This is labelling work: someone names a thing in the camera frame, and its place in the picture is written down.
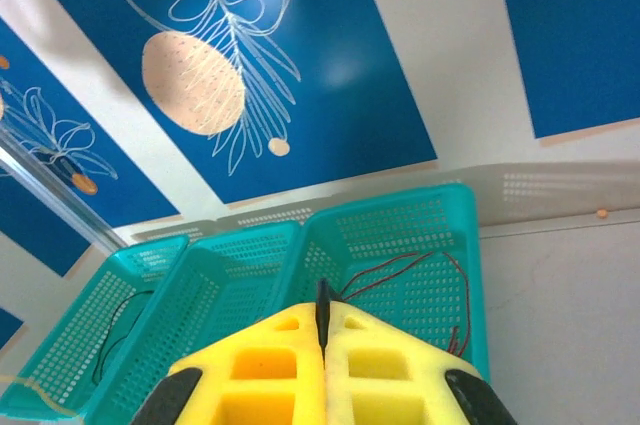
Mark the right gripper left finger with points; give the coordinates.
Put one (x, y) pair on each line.
(260, 360)

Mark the teal plastic basket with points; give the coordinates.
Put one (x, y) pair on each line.
(60, 335)
(400, 225)
(200, 295)

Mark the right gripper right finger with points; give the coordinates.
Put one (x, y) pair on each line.
(390, 360)

